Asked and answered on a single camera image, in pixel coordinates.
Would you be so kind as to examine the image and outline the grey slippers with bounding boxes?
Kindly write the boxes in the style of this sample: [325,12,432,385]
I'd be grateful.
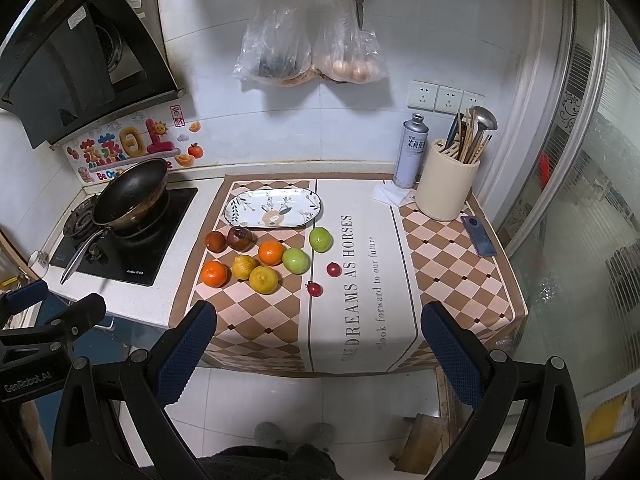
[254,422,335,453]

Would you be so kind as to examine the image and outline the black range hood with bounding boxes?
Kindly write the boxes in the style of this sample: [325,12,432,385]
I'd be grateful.
[1,0,180,148]

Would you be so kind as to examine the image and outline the cream utensil holder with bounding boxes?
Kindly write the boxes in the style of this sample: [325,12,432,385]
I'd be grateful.
[414,140,480,221]

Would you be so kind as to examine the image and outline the grey gas canister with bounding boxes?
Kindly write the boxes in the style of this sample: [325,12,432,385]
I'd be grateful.
[393,114,428,188]

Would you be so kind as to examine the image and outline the dark purple red fruit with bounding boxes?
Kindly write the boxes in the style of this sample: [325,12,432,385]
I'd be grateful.
[227,226,254,252]

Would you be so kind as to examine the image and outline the dark red brown fruit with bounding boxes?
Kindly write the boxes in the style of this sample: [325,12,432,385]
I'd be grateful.
[205,231,227,254]

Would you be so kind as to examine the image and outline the wooden stool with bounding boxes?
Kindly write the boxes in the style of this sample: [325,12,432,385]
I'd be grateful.
[390,413,447,474]

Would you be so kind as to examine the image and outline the wooden chopsticks bundle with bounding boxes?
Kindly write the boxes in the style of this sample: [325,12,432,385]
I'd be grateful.
[458,109,491,165]

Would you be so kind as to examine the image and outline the metal ladle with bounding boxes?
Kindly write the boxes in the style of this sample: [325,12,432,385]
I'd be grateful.
[466,105,498,164]

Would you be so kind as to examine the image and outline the plastic bag with eggs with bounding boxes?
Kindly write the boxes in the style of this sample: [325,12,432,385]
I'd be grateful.
[312,0,388,84]

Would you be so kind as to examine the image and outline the green apple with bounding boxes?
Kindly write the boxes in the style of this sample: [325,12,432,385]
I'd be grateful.
[309,226,333,254]
[282,247,311,275]

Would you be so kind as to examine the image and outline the oval floral ceramic plate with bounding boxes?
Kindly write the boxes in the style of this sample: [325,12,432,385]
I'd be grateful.
[224,188,322,230]

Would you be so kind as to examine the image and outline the orange mandarin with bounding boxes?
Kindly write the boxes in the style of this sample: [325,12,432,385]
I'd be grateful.
[200,261,230,288]
[258,240,285,266]

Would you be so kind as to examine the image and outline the plastic bag with dark contents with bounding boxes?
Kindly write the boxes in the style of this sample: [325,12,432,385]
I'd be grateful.
[233,0,317,88]

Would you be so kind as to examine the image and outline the black frying pan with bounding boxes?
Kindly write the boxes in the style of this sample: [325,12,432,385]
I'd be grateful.
[60,159,168,284]

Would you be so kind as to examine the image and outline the red cherry tomato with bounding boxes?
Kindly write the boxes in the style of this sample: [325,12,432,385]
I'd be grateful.
[326,262,342,278]
[307,281,323,297]

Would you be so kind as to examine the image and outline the checkered brown table mat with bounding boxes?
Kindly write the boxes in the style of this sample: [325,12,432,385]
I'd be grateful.
[169,174,527,377]

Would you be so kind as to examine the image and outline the white wall socket strip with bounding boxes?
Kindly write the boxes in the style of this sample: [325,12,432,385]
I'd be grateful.
[407,80,485,115]

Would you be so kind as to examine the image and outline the white folded tissue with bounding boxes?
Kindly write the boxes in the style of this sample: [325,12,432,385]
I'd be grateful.
[372,182,414,208]

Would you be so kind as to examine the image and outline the colourful wall sticker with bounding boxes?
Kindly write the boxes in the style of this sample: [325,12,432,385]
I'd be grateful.
[64,104,204,184]

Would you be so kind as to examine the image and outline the yellow lemon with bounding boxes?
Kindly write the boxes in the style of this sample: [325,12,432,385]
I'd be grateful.
[248,266,280,295]
[231,255,258,281]

